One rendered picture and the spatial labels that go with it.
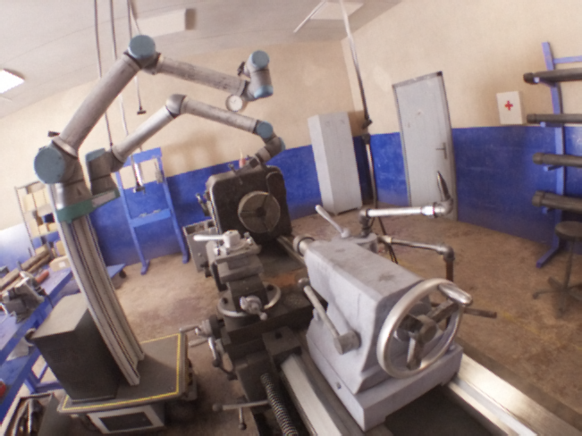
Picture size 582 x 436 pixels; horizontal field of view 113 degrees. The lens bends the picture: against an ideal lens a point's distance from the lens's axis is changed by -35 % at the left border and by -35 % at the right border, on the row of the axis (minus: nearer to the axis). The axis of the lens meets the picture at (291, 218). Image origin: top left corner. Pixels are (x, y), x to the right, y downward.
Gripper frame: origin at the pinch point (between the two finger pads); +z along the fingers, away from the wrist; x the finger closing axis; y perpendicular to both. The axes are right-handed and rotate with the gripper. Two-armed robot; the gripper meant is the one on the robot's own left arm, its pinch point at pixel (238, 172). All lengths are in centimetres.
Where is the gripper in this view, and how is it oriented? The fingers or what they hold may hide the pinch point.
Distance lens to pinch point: 179.9
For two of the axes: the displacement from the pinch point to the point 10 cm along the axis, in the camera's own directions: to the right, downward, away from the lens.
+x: 3.1, 1.9, -9.3
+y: -5.2, -7.9, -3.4
